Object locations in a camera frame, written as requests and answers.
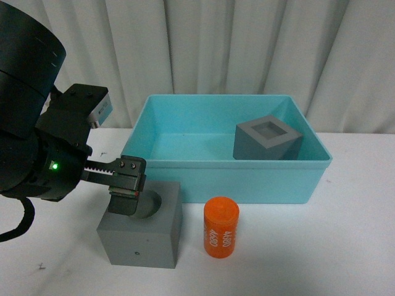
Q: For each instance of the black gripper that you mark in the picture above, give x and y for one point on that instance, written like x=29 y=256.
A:
x=48 y=162

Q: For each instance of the gray block with round hole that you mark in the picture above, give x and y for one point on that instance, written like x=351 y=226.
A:
x=150 y=237

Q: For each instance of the orange cylinder part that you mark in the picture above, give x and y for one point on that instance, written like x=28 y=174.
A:
x=221 y=216

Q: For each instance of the gray block with square hole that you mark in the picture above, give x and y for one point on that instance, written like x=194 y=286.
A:
x=266 y=138

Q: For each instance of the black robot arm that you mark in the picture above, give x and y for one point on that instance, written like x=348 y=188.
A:
x=31 y=57

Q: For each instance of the light blue plastic box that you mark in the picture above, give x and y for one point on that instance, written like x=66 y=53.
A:
x=189 y=138

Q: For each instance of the white curtain backdrop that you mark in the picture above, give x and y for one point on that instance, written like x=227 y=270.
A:
x=334 y=58

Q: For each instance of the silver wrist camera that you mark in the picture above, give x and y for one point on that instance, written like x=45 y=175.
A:
x=100 y=113

